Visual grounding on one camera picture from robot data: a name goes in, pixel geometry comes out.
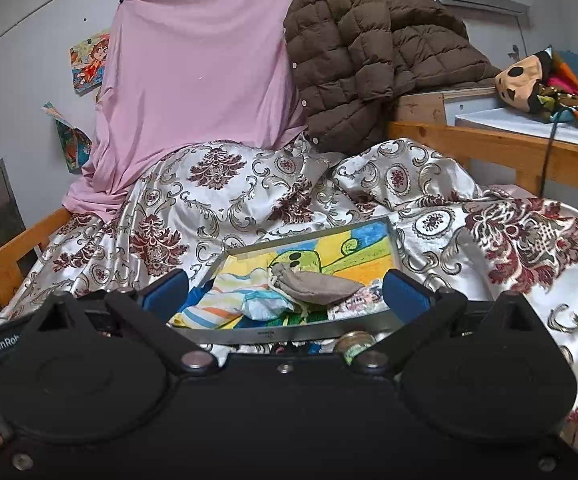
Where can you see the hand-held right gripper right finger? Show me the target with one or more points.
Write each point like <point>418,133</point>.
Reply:
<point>404,294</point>

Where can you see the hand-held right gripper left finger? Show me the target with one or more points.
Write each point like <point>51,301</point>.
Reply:
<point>166,292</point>

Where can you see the metal tray with cartoon drawing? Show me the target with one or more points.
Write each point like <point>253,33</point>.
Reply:
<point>349,255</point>

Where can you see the blue white packet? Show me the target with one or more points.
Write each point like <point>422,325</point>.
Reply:
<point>266,305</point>

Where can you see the floral satin bedspread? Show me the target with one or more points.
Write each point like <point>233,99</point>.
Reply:
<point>469,270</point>

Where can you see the clear jar of green beads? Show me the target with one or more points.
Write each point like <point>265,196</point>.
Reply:
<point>354,345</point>

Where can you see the pink hanging cloth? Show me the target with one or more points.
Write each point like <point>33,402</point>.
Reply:
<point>194,85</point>

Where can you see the colourful plush toy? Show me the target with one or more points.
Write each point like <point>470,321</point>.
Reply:
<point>524,80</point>

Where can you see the brown puffer jacket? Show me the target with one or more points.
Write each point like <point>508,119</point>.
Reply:
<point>349,50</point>

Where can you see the blue cloth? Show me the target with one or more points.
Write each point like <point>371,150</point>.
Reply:
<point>569,62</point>

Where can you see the wooden bed frame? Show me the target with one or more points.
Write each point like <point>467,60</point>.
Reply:
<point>469,140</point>

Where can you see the colourful paper wall decoration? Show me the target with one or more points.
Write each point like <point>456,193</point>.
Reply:
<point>69,140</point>

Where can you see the cartoon wall poster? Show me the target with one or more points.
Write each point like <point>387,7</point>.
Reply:
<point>89,62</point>

